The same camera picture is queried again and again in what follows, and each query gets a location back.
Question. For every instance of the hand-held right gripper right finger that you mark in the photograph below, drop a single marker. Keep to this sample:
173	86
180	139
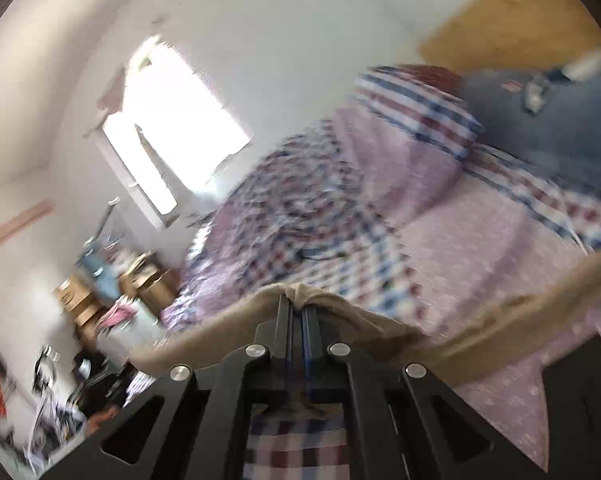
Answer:
310	340

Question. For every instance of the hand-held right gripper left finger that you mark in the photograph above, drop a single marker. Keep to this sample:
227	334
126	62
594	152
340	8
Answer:
284	330

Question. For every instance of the tan fleece garment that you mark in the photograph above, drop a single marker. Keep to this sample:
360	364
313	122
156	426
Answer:
480	330

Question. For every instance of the metal clothes rack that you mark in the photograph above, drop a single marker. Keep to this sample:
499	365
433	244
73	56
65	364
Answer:
100	225

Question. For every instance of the checkered quilt with lilac lace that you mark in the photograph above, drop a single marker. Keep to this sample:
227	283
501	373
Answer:
320	210

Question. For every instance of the pink cloth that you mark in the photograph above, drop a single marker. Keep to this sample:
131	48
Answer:
115	316

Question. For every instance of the pile of cardboard boxes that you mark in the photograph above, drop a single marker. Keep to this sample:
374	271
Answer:
105	295

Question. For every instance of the blue plush toy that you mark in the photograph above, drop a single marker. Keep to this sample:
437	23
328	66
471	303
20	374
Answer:
100	277

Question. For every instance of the checkered bed sheet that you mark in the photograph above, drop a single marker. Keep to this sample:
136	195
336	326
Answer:
480	240

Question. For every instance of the window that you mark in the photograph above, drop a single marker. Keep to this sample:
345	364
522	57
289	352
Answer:
175	125

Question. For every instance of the blue plush pillow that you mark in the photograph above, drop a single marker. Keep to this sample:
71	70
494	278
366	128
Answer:
545	125

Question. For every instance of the floral window curtain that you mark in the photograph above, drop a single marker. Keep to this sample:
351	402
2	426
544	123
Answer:
110	95

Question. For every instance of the wooden headboard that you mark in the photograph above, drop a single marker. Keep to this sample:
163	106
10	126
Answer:
510	15

